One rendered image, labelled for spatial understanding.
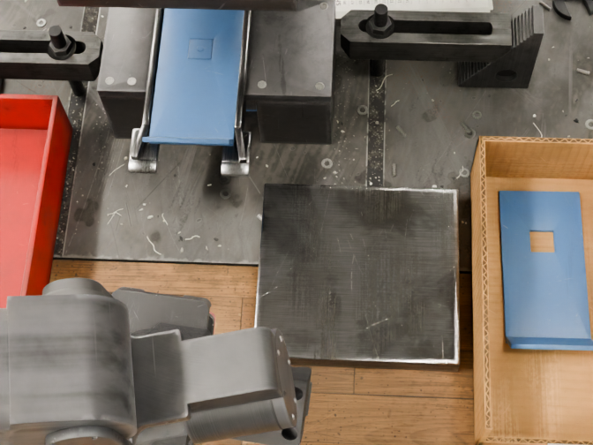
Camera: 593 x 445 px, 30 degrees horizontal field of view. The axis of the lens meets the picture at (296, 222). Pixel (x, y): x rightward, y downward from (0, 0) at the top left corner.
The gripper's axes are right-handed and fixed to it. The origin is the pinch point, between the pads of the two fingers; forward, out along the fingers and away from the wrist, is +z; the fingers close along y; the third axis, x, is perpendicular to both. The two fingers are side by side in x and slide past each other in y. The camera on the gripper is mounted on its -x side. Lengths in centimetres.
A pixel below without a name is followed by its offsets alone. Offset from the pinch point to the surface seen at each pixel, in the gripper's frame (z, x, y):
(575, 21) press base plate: 29, -30, 30
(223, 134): 11.7, 0.2, 15.3
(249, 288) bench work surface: 14.4, -3.2, 2.4
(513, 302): 13.8, -25.5, 4.3
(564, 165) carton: 18.1, -28.7, 16.2
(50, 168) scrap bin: 13.9, 15.1, 10.5
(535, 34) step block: 17.9, -24.6, 26.9
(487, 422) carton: 2.5, -23.5, -3.2
